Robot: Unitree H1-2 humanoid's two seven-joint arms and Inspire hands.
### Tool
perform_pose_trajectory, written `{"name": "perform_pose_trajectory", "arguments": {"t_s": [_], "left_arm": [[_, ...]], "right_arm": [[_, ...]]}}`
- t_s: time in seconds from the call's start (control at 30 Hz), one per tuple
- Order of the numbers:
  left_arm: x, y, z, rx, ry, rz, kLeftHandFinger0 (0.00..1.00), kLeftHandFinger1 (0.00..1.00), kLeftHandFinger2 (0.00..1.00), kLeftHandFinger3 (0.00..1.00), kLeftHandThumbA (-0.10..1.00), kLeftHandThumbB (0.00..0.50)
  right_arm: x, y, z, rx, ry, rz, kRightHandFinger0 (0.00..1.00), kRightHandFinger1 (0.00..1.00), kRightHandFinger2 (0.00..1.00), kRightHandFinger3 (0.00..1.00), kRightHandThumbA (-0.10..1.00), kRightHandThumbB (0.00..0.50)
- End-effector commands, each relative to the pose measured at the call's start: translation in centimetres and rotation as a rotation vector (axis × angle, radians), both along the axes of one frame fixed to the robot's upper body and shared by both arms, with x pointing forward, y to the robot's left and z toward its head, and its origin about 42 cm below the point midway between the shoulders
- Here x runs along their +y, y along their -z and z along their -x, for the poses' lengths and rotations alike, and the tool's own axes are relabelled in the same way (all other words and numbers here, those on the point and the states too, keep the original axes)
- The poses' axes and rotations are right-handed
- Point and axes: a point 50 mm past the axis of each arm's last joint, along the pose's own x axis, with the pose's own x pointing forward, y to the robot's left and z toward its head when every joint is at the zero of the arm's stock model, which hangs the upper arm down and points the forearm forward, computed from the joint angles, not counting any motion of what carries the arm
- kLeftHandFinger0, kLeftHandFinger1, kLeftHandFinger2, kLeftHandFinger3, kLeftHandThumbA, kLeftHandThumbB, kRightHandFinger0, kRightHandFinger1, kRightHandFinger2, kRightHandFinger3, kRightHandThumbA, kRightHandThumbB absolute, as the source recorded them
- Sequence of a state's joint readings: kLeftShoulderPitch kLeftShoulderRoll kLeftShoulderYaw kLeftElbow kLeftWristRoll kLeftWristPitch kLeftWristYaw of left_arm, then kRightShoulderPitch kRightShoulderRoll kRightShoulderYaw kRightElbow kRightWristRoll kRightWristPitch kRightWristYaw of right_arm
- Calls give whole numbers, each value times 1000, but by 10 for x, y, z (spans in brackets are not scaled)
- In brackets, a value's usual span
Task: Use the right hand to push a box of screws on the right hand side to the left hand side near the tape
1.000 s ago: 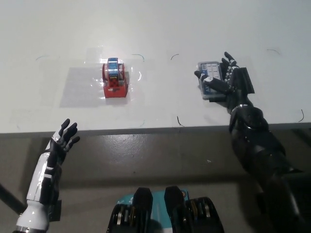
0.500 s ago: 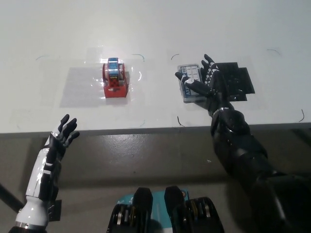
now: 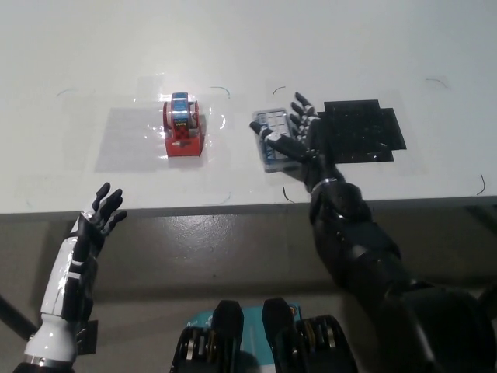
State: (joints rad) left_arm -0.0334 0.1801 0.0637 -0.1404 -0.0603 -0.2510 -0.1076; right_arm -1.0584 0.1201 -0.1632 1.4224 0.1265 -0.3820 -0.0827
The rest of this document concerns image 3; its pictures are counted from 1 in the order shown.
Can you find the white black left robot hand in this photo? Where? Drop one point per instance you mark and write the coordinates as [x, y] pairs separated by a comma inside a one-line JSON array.
[[77, 252]]

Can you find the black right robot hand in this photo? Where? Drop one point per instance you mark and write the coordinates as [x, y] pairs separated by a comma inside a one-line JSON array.
[[310, 151]]

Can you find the clear plastic screw box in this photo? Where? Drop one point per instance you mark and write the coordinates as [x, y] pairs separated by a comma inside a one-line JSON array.
[[273, 161]]

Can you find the black tape patch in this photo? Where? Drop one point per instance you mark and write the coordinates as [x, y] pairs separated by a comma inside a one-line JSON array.
[[361, 132]]

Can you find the red tape dispenser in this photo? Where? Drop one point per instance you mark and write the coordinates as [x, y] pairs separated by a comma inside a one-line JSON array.
[[183, 144]]

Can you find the black diagonal bar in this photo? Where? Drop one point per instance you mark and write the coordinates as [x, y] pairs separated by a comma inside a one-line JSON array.
[[15, 316]]

